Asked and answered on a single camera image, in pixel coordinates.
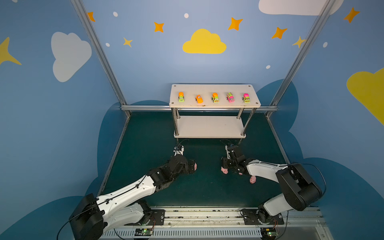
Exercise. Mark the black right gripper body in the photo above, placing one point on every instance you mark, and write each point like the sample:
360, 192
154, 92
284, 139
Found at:
227, 163

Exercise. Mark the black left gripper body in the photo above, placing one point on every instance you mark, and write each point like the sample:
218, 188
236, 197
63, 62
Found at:
190, 166

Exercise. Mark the pink drum green toy truck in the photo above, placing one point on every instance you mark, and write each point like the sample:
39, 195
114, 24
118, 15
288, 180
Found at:
246, 98

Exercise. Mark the orange yellow toy car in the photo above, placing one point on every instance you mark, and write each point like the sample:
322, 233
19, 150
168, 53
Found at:
199, 99

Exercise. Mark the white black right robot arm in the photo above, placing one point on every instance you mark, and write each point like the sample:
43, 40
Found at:
299, 189

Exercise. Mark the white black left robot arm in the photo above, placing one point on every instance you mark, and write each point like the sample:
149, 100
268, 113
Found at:
95, 215

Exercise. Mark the white two-tier shelf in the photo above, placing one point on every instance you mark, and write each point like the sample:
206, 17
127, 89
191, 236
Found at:
211, 127

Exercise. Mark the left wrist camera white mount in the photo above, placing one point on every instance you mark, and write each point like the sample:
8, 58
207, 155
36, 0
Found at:
179, 150

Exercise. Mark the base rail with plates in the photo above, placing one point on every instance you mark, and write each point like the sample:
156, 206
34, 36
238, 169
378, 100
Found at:
219, 223

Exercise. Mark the aluminium cage frame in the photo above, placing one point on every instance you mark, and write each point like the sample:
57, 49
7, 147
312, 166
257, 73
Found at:
268, 110

